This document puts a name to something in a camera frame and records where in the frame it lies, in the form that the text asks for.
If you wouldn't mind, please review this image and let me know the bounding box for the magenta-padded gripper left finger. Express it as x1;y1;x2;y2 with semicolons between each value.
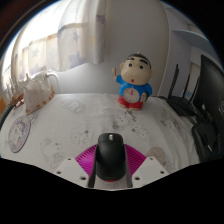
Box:
53;144;101;189

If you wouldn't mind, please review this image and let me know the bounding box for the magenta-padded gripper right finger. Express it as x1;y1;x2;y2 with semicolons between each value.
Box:
123;144;170;189

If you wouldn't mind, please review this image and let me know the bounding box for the black computer mouse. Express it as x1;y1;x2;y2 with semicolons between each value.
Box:
95;132;128;183

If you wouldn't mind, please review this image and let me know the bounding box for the round purple printed mouse pad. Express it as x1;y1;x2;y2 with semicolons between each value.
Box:
7;115;32;154

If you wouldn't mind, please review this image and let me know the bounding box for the white cartoon-print tablecloth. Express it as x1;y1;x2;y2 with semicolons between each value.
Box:
0;92;201;191

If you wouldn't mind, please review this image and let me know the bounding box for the black box device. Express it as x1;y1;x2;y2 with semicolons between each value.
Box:
191;121;221;163

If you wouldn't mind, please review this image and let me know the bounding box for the black router with antennas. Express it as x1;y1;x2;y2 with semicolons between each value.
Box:
166;63;201;116

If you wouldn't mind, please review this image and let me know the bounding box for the large white conch shell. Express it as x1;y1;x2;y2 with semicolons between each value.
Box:
20;71;56;115

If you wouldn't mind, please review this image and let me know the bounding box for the cartoon boy figurine clock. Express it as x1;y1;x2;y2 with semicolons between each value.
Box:
112;52;154;111

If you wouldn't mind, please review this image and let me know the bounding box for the black monitor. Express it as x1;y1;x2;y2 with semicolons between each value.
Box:
193;54;224;129

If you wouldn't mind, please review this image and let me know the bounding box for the white star-print curtain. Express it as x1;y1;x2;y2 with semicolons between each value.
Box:
0;0;109;101

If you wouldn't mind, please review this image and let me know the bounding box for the white wall shelf unit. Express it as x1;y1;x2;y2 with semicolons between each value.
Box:
171;19;214;51

